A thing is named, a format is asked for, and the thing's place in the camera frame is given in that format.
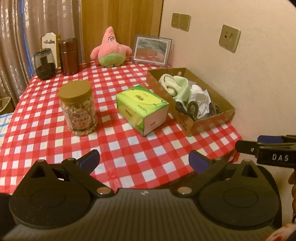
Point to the glass jar with dark contents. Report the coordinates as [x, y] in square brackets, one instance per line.
[44, 64]

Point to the brown cardboard box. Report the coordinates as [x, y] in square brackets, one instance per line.
[191, 127]

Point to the pink star plush toy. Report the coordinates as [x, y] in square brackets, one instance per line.
[110, 53]

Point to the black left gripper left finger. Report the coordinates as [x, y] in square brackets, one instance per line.
[81, 169]

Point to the beige sheer curtain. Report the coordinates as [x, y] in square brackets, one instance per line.
[23, 23]

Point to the red white checkered tablecloth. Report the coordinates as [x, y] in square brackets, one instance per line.
[38, 130]

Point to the peanut jar with tan lid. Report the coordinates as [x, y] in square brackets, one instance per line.
[77, 103]

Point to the white wooden holder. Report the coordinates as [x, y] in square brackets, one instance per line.
[51, 41]

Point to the clear acrylic picture frame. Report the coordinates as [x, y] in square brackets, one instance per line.
[151, 50]

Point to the double wall switch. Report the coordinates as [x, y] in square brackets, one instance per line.
[180, 21]

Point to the white cloth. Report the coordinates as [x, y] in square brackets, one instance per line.
[199, 101]

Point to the light green cloth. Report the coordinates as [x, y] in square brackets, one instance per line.
[184, 92]

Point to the wall power socket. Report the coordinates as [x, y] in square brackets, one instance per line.
[229, 38]

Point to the brown curtain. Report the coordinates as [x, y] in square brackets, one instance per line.
[128, 18]

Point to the dark brown wooden canister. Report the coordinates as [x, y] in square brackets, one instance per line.
[69, 58]

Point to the white terry towel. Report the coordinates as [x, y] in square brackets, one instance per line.
[169, 83]

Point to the green tissue pack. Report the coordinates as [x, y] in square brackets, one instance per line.
[143, 110]

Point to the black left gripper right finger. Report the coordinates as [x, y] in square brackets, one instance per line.
[207, 171]

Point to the person's right hand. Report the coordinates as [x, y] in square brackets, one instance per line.
[292, 181]

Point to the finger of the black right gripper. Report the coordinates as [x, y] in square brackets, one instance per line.
[276, 139]
[271, 154]

